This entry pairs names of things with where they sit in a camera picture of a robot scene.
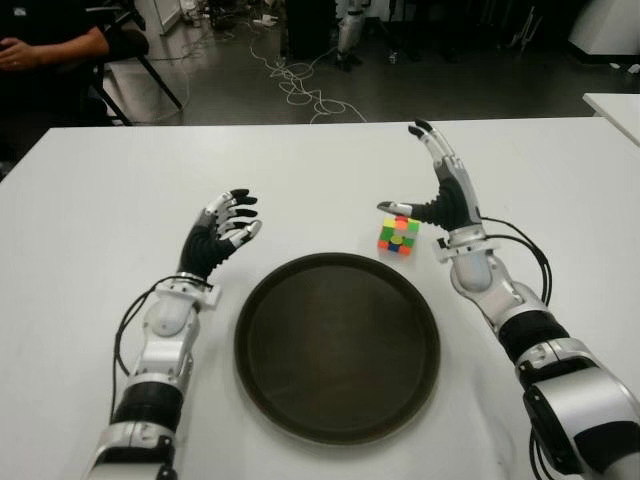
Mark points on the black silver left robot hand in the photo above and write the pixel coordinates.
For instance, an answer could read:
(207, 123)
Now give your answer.
(200, 250)

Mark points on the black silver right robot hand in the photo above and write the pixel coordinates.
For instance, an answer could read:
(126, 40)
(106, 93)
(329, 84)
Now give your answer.
(452, 200)

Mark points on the multicoloured Rubik's cube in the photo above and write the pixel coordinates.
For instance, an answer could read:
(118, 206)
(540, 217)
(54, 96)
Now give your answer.
(397, 239)

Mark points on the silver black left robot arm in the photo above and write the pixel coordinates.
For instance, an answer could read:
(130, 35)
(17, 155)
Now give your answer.
(170, 320)

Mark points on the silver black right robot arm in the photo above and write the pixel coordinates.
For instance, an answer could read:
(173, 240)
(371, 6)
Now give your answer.
(575, 385)

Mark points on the round dark brown plate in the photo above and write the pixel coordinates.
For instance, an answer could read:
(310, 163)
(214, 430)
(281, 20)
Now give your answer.
(337, 350)

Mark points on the black wheeled equipment stand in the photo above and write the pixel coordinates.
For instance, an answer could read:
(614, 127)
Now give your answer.
(391, 57)

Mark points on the grey folded metal frames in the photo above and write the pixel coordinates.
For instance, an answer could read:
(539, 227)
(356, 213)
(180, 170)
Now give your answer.
(525, 30)

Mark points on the white side table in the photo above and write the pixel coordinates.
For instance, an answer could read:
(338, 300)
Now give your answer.
(617, 107)

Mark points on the black office chair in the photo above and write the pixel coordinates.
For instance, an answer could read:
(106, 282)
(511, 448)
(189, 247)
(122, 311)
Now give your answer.
(130, 42)

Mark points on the small white floor object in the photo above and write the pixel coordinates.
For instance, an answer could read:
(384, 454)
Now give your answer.
(627, 67)

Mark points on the black cabinet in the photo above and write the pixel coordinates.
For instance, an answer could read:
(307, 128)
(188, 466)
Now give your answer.
(310, 30)

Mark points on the seated person in black shirt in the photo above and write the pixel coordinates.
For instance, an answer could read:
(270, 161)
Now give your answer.
(50, 50)

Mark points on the white pedestal cabinet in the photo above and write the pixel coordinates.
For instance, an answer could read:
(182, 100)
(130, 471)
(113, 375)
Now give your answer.
(610, 25)

